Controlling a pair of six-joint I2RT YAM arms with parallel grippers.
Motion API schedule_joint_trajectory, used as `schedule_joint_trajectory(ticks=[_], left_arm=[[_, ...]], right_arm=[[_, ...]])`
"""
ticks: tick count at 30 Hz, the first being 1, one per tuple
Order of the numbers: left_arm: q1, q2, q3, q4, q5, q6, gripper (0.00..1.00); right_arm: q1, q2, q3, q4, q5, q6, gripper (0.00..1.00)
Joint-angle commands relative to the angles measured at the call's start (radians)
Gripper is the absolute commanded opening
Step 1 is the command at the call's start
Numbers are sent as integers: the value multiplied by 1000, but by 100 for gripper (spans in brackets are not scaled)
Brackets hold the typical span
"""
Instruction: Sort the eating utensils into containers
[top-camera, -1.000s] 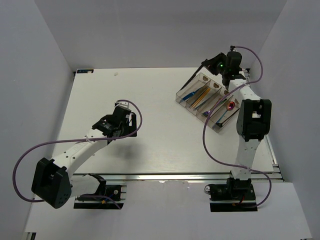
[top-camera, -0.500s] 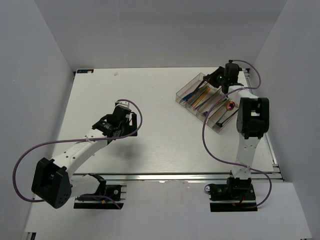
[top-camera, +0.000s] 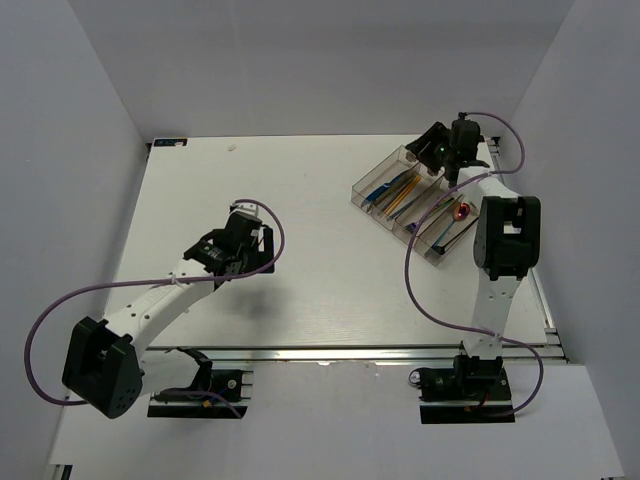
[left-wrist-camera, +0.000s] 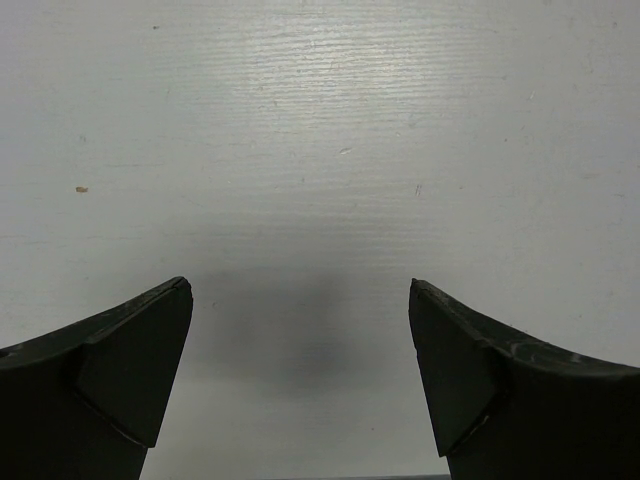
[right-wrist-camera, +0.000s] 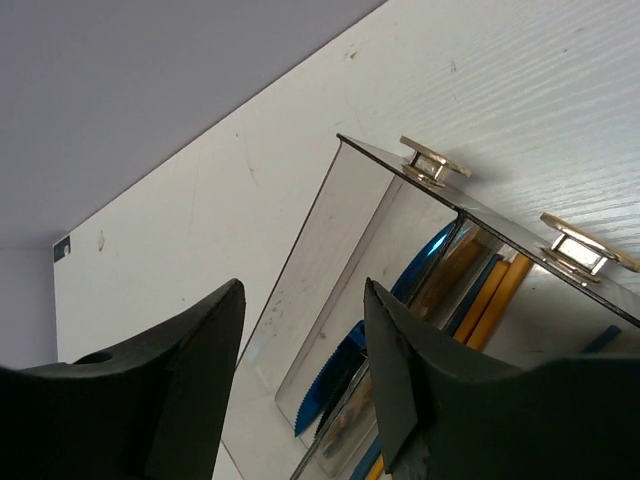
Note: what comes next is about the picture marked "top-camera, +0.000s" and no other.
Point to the orange chopstick diagonal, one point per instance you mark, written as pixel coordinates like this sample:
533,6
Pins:
403,184

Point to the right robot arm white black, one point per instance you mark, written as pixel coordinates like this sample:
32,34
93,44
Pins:
507,239

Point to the ornate gold fork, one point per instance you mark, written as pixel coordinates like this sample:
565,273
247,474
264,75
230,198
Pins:
445,203

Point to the orange chopstick horizontal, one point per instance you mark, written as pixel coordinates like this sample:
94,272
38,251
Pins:
402,195

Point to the blue label left corner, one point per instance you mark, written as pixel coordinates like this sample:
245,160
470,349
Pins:
169,142

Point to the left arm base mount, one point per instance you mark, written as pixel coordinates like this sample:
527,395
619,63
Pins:
184,383

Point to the iridescent purple spoon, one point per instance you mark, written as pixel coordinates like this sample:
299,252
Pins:
460,213

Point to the clear compartment organizer tray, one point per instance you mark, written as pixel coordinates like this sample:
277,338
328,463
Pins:
419,220

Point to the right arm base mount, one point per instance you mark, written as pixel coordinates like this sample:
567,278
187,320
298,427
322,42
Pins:
471,391

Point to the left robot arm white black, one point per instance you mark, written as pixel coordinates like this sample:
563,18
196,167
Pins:
108,363

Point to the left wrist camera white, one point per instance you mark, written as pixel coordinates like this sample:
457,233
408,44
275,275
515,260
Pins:
247,209

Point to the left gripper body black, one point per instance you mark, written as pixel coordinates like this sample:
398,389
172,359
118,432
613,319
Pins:
252,258

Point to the black spoon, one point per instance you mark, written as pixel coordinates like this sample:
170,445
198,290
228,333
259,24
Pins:
442,249

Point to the blue iridescent knife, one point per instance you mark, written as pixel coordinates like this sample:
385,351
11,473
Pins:
380,190

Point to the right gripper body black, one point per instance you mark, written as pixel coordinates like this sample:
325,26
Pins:
450,154

